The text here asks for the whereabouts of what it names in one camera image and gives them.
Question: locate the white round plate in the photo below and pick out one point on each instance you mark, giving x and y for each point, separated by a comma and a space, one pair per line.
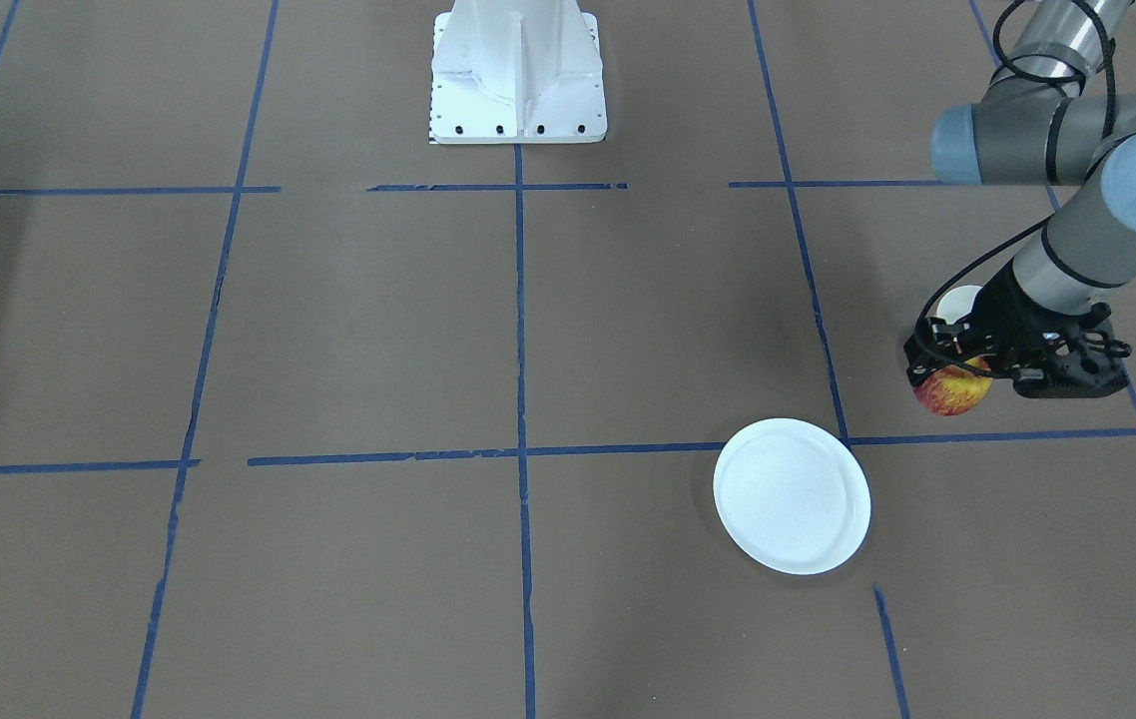
792, 496

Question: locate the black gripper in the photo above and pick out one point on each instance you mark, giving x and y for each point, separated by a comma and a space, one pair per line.
994, 312

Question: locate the brown paper table cover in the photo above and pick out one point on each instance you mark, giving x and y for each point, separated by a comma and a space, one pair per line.
304, 417

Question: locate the white bowl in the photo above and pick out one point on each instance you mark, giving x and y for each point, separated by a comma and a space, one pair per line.
955, 304

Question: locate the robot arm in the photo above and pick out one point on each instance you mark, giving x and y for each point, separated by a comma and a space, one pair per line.
1051, 115

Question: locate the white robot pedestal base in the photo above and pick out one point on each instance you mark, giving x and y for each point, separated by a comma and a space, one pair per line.
516, 72

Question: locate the red yellow apple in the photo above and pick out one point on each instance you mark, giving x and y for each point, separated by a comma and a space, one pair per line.
952, 390

